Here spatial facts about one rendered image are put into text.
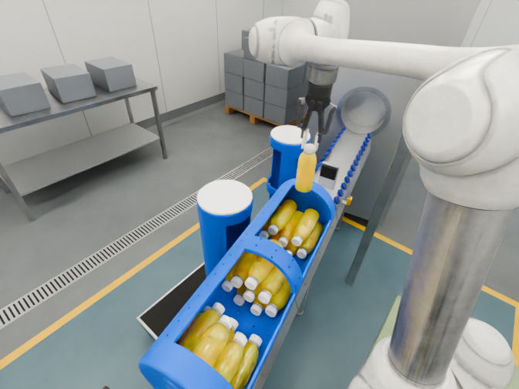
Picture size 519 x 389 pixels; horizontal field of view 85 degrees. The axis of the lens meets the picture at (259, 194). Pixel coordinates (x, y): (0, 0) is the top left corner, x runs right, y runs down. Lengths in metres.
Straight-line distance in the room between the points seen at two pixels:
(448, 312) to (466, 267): 0.09
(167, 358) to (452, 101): 0.72
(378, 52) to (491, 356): 0.67
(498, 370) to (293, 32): 0.85
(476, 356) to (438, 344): 0.22
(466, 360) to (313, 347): 1.44
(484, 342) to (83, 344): 2.12
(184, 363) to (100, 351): 1.55
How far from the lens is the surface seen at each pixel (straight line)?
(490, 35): 5.36
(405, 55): 0.68
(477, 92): 0.35
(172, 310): 2.11
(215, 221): 1.38
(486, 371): 0.83
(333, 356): 2.17
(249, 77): 4.46
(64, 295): 2.64
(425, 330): 0.58
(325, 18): 0.89
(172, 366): 0.77
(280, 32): 0.78
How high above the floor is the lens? 1.94
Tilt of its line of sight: 39 degrees down
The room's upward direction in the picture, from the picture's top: 3 degrees clockwise
